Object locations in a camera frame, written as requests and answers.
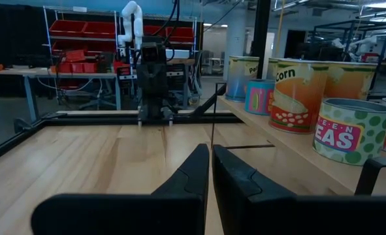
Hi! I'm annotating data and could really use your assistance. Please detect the yellow hanging cable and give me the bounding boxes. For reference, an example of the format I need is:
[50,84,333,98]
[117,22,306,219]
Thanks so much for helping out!
[275,0,285,60]

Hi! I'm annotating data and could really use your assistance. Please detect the black table frame rail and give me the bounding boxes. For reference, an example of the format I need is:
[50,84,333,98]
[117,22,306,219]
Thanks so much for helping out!
[0,110,246,166]

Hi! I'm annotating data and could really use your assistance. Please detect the green dotted peas can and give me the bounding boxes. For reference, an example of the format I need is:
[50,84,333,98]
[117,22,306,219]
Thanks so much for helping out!
[313,97,386,166]

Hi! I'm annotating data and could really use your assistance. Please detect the wooden shelf board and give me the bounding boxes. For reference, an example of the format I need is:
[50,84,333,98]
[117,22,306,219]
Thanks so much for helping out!
[218,95,386,196]

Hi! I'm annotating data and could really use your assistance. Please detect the tall orange corn can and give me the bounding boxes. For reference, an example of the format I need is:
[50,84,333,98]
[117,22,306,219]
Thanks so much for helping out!
[323,61,378,102]
[268,58,330,135]

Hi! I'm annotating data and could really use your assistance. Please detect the large red bin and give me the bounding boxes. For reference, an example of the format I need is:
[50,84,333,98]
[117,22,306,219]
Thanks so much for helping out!
[143,25,168,38]
[82,21,117,40]
[86,41,117,54]
[48,20,87,38]
[51,40,86,55]
[165,26,195,44]

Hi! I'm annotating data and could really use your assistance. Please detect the black vertical frame post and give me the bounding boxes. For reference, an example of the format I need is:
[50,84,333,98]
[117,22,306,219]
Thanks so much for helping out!
[251,0,272,80]

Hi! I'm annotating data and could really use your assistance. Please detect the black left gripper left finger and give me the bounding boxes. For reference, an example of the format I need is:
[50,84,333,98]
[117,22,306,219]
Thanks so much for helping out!
[30,143,211,235]

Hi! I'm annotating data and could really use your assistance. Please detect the black metal shelf leg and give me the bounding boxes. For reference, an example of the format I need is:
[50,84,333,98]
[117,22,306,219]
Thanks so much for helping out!
[353,156,386,196]
[210,82,276,150]

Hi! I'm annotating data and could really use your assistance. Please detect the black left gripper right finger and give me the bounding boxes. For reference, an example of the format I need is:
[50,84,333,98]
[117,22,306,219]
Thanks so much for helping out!
[212,144,386,235]

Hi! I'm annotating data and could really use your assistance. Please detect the light wooden work table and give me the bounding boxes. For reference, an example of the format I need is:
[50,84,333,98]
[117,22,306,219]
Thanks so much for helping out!
[0,66,138,123]

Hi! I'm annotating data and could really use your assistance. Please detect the red mesh crate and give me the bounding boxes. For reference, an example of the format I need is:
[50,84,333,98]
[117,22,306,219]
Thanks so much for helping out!
[65,49,87,63]

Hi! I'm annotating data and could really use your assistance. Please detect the black diagonal frame brace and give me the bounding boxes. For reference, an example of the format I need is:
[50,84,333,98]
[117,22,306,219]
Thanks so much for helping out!
[192,83,228,119]

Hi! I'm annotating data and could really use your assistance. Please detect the white cable under table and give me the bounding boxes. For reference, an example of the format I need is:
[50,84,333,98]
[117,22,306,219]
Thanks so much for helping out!
[37,76,95,93]

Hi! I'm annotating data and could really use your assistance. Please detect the short teal pink corn can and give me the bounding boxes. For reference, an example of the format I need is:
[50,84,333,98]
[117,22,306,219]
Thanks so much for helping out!
[244,78,276,116]

